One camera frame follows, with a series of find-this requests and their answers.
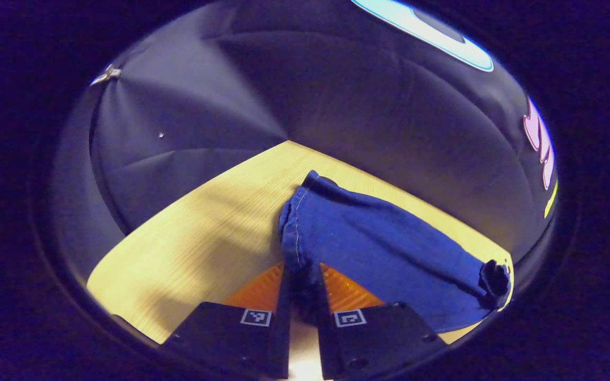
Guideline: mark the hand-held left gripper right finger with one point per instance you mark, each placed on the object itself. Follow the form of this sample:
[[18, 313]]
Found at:
[[323, 338]]

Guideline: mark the black backdrop cloth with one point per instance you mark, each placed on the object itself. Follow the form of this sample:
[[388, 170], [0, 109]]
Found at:
[[337, 95]]

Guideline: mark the silver cloth clip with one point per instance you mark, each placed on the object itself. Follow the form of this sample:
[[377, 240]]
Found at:
[[109, 74]]

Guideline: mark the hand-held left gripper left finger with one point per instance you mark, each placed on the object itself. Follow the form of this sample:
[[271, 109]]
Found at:
[[283, 338]]

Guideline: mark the blue denim jeans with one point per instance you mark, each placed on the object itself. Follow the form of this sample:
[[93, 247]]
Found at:
[[368, 238]]

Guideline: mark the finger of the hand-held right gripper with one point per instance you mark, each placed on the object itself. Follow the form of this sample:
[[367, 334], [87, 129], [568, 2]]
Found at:
[[495, 283]]

